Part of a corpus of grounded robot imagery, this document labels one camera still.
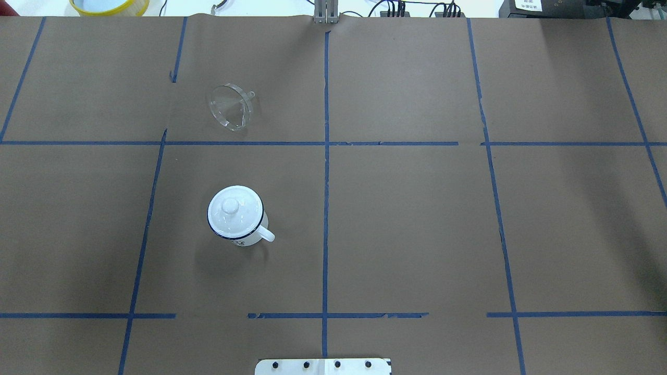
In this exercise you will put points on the white ceramic lid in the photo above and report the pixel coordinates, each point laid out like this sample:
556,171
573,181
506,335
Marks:
234,209

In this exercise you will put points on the clear glass funnel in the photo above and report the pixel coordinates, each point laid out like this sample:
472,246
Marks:
231,106

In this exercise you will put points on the white enamel mug blue rim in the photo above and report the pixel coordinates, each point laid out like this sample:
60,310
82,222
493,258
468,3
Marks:
252,237

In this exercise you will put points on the yellow tape roll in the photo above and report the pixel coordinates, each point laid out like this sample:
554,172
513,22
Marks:
110,8

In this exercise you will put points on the aluminium frame post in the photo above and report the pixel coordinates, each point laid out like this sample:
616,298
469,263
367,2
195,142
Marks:
326,11

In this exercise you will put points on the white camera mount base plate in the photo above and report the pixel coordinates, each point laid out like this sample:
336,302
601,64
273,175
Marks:
324,366

